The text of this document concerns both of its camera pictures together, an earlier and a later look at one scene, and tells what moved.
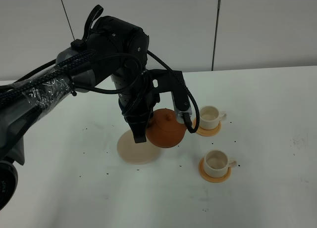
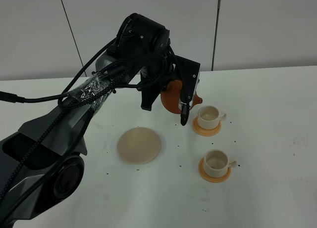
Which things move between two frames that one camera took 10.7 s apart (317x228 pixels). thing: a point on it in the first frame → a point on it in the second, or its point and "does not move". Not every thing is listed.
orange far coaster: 207,133 does not move
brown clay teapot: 164,130 → 171,95
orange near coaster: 211,179 does not move
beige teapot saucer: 142,153 does not move
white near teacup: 217,163 does not move
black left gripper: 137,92 → 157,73
